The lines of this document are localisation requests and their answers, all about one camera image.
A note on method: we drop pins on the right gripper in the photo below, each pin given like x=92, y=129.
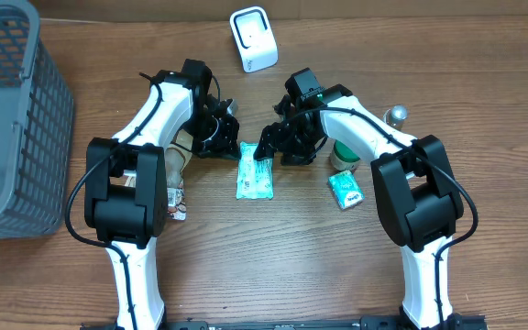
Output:
x=276, y=141

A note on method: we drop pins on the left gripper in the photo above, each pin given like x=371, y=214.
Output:
x=226, y=148

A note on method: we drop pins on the brown Pantree snack pouch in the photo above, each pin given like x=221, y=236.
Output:
x=177, y=155

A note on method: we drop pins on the green lidded jar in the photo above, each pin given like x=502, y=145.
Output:
x=343, y=158

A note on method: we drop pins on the small teal white packet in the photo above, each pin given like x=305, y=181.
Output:
x=345, y=189

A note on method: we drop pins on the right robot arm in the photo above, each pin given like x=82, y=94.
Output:
x=417, y=196

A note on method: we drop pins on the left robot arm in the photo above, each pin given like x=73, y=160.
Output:
x=126, y=191

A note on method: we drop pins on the white barcode scanner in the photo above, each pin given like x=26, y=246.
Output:
x=254, y=39

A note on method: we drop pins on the grey plastic mesh basket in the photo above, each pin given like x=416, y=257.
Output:
x=37, y=114

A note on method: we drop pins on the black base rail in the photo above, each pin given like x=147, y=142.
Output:
x=374, y=322

